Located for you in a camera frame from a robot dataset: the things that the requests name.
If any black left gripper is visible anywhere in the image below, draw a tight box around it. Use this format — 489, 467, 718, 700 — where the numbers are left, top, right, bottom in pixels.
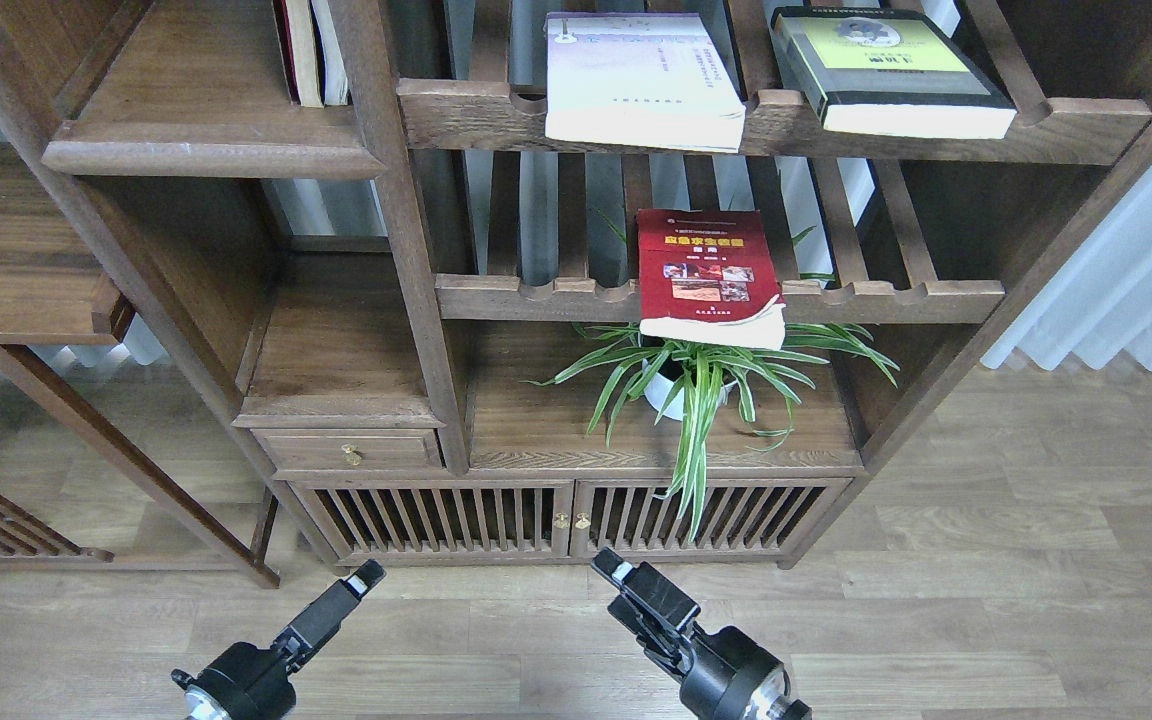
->
172, 560, 387, 719

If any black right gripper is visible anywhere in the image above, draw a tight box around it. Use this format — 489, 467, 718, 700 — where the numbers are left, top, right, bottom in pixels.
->
591, 548, 812, 719

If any red paperback book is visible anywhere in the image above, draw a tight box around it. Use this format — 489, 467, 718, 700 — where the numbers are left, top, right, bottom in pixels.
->
636, 209, 786, 350

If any green black thick book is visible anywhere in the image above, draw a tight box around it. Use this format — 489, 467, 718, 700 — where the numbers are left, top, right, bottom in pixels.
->
771, 6, 1018, 141

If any wooden side shelf unit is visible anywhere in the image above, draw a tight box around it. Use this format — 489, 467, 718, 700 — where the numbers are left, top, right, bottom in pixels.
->
0, 143, 279, 588

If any brass drawer knob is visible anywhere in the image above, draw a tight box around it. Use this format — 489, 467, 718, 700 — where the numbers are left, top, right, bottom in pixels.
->
340, 445, 364, 468

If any green spider plant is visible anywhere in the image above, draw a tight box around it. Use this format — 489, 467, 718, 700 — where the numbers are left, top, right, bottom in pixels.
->
526, 210, 901, 541

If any dark wooden bookshelf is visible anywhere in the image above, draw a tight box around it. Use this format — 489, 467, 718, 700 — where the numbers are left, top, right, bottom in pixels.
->
0, 1, 1152, 568

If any white paperback book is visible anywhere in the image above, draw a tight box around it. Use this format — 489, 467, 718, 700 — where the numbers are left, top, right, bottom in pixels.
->
544, 12, 746, 152

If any white upright book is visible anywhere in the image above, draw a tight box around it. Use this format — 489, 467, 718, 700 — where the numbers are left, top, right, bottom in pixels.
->
311, 0, 349, 108

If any dark red upright book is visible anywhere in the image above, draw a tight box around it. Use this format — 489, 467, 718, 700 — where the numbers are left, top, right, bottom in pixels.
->
271, 0, 300, 105

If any white pleated curtain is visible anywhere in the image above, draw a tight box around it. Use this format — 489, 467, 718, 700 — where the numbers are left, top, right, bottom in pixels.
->
982, 165, 1152, 372

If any beige upright book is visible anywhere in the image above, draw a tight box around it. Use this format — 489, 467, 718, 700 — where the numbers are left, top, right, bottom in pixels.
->
283, 1, 324, 108

